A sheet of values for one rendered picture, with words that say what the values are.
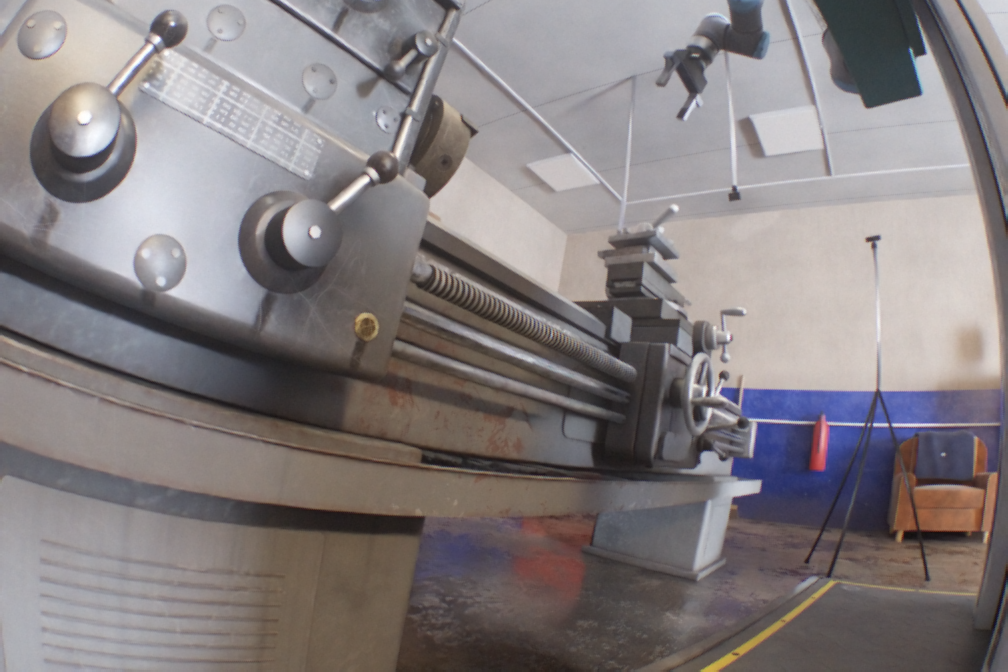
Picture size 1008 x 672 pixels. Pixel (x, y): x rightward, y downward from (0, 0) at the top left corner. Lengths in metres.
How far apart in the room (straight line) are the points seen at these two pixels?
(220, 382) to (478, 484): 0.36
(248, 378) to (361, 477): 0.21
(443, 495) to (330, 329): 0.26
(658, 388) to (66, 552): 1.14
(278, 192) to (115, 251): 0.17
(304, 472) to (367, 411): 0.26
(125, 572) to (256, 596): 0.17
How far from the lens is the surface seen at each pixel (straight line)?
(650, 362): 1.19
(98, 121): 0.41
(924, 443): 4.68
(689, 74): 1.40
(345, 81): 0.73
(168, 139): 0.47
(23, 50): 0.50
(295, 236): 0.42
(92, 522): 0.58
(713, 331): 1.34
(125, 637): 0.64
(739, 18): 1.39
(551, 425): 1.07
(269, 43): 0.70
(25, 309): 0.62
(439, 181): 1.04
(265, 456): 0.48
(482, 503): 0.68
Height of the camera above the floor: 0.52
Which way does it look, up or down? 16 degrees up
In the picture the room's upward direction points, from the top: 12 degrees clockwise
